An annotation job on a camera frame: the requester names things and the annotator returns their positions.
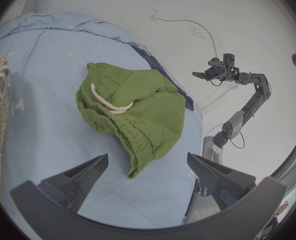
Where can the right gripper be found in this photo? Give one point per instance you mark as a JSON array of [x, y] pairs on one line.
[[219, 74]]

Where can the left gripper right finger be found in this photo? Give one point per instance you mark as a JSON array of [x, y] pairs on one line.
[[213, 179]]

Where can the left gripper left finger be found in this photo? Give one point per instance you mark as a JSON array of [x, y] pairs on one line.
[[85, 176]]

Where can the green shorts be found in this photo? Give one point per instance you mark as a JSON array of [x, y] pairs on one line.
[[143, 114]]

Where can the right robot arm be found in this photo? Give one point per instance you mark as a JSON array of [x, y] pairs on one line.
[[259, 94]]

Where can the bed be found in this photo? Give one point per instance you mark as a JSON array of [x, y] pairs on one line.
[[50, 89]]

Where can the person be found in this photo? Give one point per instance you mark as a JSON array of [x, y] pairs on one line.
[[273, 224]]

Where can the pale blue quilt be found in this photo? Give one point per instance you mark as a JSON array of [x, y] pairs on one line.
[[70, 24]]

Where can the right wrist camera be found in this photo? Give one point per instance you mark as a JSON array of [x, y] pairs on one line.
[[229, 59]]

